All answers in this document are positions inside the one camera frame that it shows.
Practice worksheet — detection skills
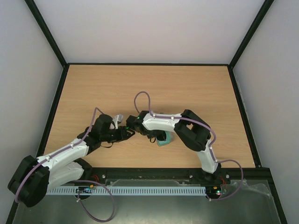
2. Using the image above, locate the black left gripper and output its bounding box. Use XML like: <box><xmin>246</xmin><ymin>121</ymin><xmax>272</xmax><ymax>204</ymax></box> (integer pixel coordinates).
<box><xmin>101</xmin><ymin>125</ymin><xmax>135</xmax><ymax>142</ymax></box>

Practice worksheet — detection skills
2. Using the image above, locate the grey felt glasses case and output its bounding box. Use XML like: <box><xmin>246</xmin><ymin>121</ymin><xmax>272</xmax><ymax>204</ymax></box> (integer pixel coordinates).
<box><xmin>157</xmin><ymin>131</ymin><xmax>173</xmax><ymax>147</ymax></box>

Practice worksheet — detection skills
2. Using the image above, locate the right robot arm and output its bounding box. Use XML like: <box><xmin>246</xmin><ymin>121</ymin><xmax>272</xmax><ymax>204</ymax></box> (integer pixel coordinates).
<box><xmin>126</xmin><ymin>109</ymin><xmax>221</xmax><ymax>183</ymax></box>

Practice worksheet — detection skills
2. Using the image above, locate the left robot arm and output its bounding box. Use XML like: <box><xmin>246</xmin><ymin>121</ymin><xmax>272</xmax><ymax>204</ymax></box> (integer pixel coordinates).
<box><xmin>7</xmin><ymin>114</ymin><xmax>135</xmax><ymax>207</ymax></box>

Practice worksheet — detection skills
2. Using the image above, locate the left green circuit board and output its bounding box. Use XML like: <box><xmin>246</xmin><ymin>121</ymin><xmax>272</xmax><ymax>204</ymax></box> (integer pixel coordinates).
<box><xmin>78</xmin><ymin>184</ymin><xmax>97</xmax><ymax>191</ymax></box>

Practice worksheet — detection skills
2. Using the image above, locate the green circuit board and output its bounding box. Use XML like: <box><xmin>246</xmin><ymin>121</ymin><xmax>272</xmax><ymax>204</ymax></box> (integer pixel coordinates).
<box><xmin>78</xmin><ymin>184</ymin><xmax>97</xmax><ymax>191</ymax></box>
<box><xmin>212</xmin><ymin>184</ymin><xmax>228</xmax><ymax>196</ymax></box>

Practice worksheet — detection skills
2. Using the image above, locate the right green circuit board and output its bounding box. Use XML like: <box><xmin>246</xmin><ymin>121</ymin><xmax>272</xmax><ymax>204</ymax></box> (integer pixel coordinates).
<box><xmin>212</xmin><ymin>184</ymin><xmax>228</xmax><ymax>196</ymax></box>

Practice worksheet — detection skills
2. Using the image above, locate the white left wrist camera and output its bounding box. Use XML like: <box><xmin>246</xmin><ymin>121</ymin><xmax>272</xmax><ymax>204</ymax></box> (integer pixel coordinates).
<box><xmin>110</xmin><ymin>114</ymin><xmax>123</xmax><ymax>129</ymax></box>

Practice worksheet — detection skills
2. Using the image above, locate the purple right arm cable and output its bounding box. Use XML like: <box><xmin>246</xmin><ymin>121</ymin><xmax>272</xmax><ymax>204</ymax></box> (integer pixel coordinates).
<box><xmin>134</xmin><ymin>91</ymin><xmax>243</xmax><ymax>202</ymax></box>

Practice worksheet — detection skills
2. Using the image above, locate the light blue slotted cable duct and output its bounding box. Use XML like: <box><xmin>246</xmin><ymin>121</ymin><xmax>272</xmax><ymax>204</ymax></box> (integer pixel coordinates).
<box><xmin>47</xmin><ymin>186</ymin><xmax>206</xmax><ymax>196</ymax></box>

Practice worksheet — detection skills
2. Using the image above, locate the black aluminium frame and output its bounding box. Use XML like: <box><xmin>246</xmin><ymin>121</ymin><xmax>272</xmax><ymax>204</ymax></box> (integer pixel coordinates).
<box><xmin>5</xmin><ymin>0</ymin><xmax>288</xmax><ymax>224</ymax></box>

